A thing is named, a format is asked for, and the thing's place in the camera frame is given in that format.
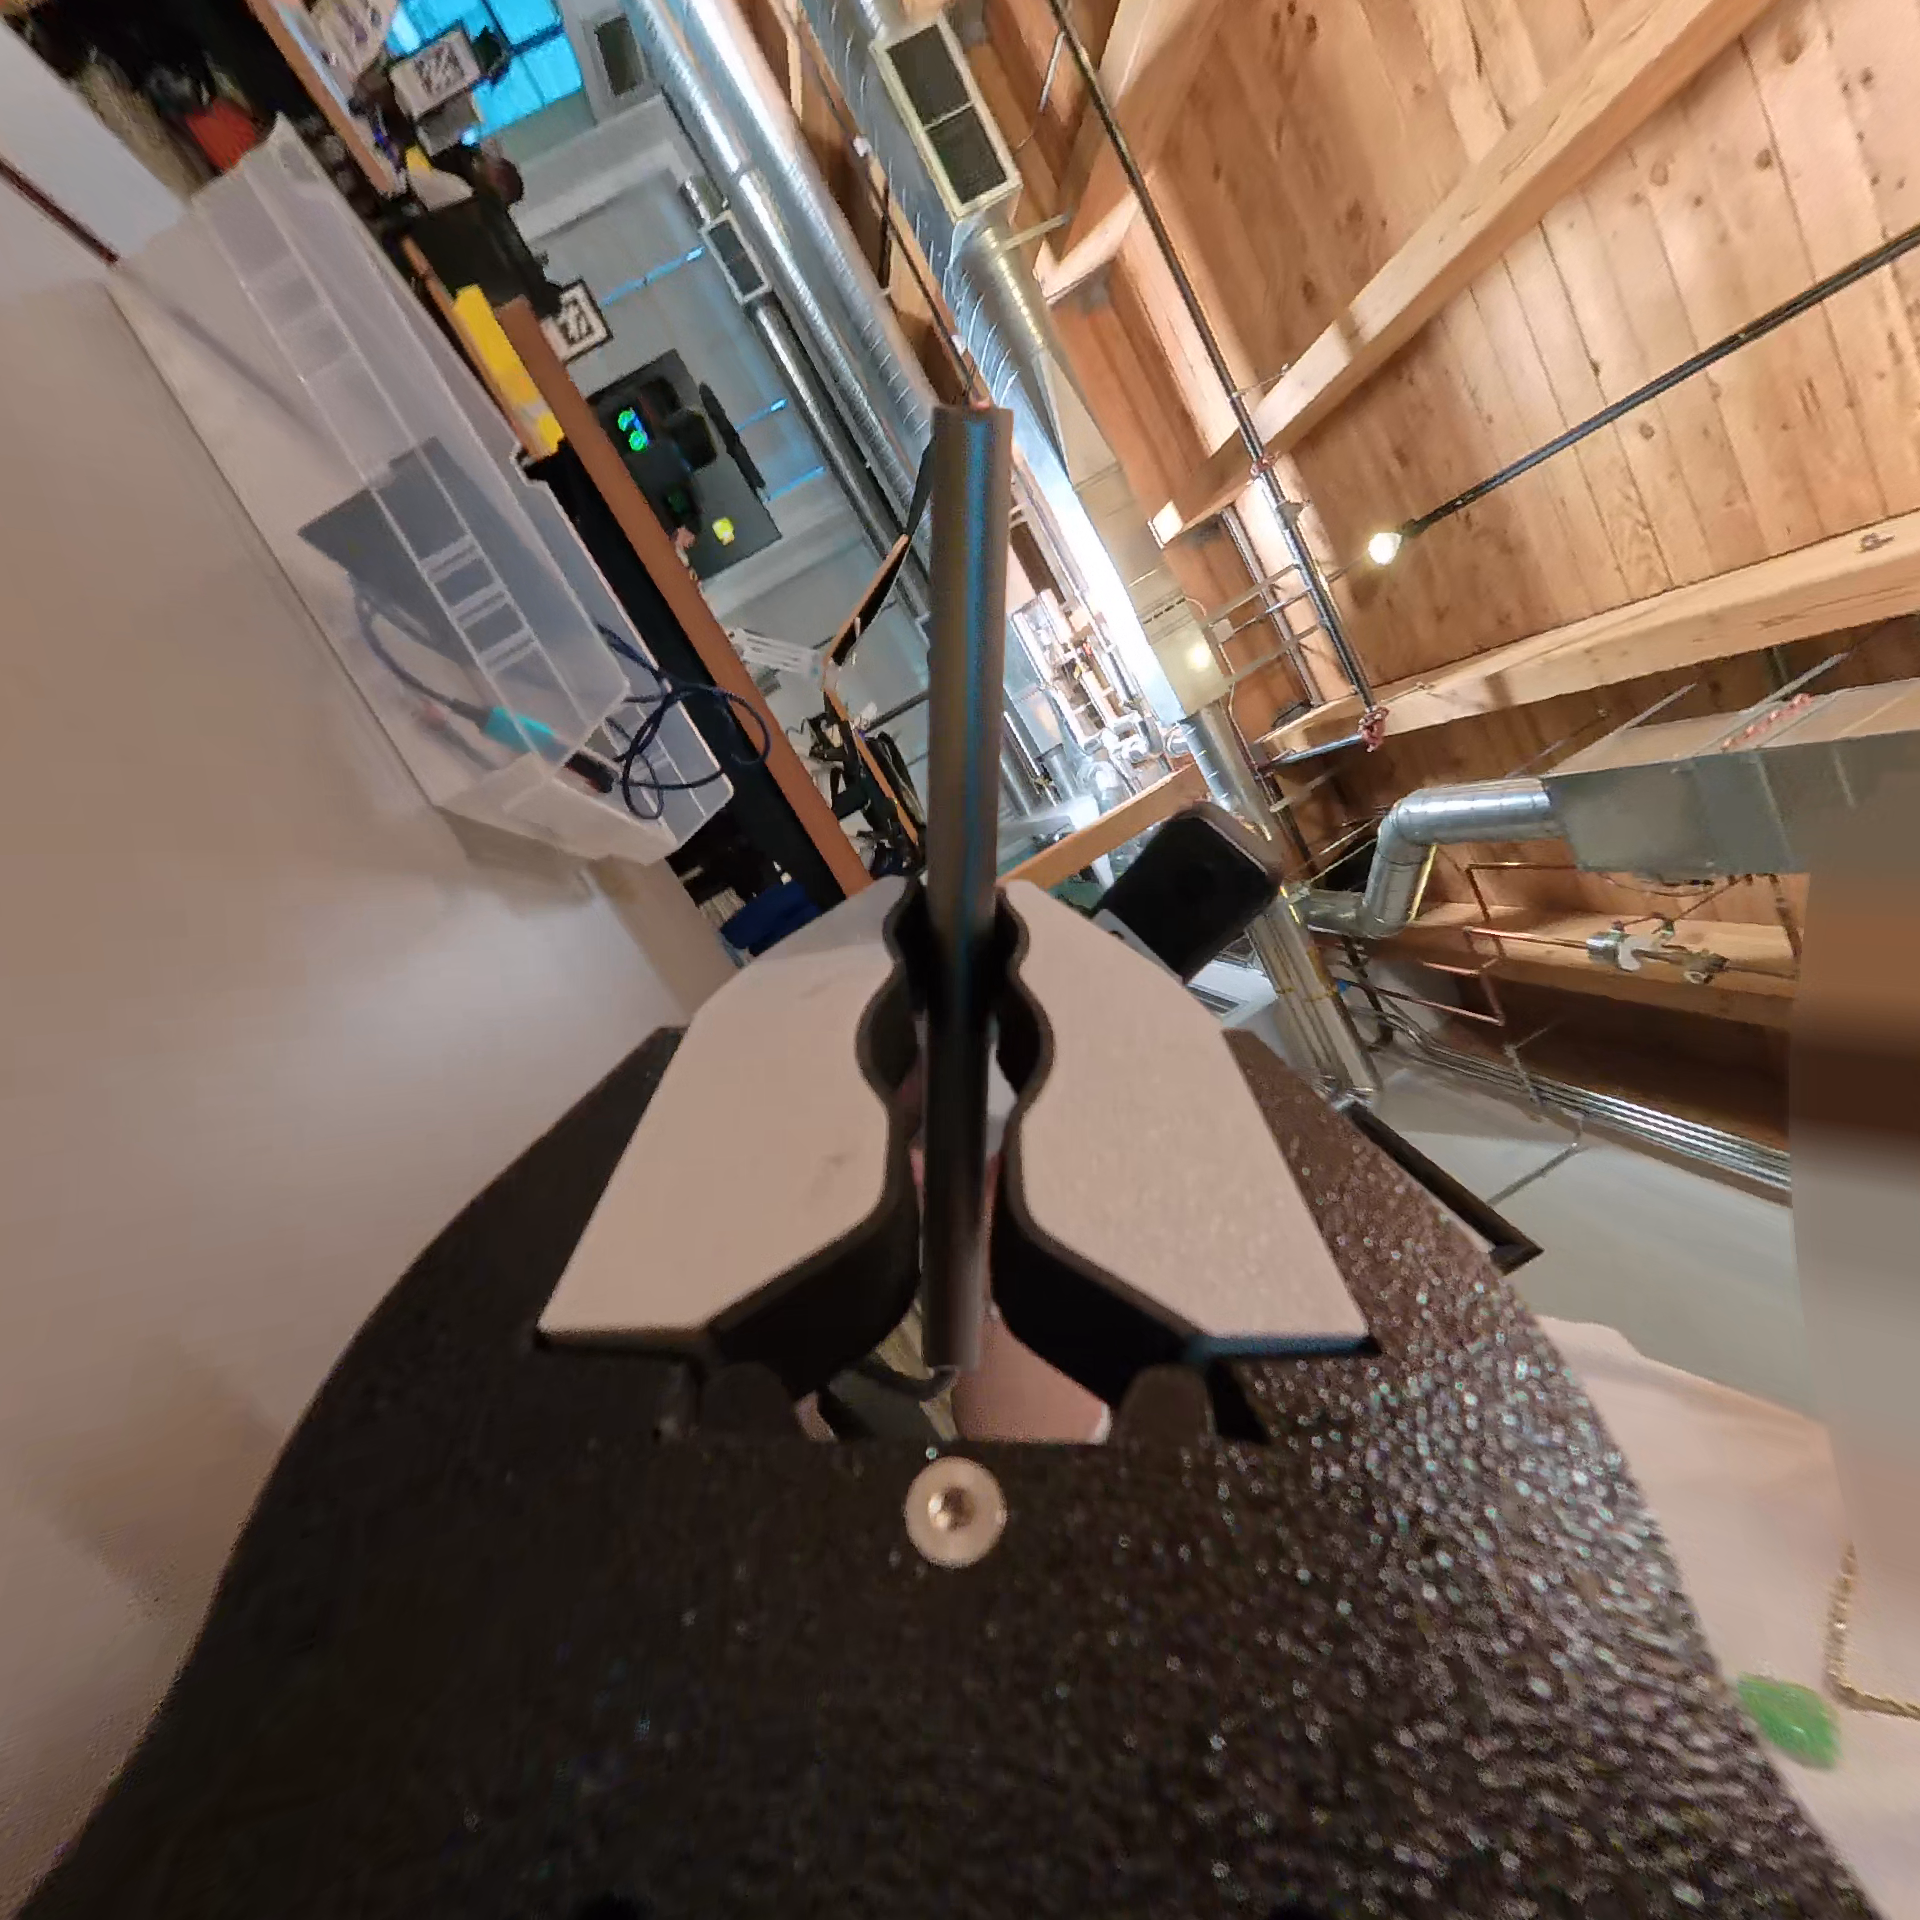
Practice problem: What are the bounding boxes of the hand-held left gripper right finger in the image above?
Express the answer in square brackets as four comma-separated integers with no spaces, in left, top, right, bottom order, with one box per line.
[983,880,1376,1414]

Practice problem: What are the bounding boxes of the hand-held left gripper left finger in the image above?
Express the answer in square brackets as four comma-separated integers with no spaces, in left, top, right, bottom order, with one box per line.
[535,879,924,1401]

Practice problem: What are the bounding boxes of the black hub cable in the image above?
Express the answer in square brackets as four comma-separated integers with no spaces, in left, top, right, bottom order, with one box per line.
[833,1343,963,1443]

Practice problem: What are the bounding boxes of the grey usb hub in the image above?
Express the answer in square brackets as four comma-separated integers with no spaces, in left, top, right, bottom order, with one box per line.
[921,403,1011,1369]

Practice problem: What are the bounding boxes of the blue multi-head usb cable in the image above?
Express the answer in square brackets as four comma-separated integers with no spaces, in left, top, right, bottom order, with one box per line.
[352,593,783,818]

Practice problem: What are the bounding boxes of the clear plastic bin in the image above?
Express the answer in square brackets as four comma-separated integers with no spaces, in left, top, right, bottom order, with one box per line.
[112,119,737,864]

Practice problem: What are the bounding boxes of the black framed sign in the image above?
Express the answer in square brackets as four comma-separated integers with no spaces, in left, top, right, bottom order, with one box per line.
[1319,1096,1548,1278]

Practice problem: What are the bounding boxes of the black office chair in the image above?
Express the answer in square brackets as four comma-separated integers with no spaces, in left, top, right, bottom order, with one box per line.
[1096,802,1284,986]

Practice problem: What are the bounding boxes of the small yellow bin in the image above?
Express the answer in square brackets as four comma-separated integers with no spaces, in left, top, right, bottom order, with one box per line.
[451,286,570,459]

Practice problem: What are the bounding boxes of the silver elbow duct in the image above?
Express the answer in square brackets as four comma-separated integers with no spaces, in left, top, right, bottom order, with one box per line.
[1297,780,1562,939]

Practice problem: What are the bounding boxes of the gold necklace green pendant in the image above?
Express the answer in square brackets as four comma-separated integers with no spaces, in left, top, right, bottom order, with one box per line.
[1734,1537,1920,1771]

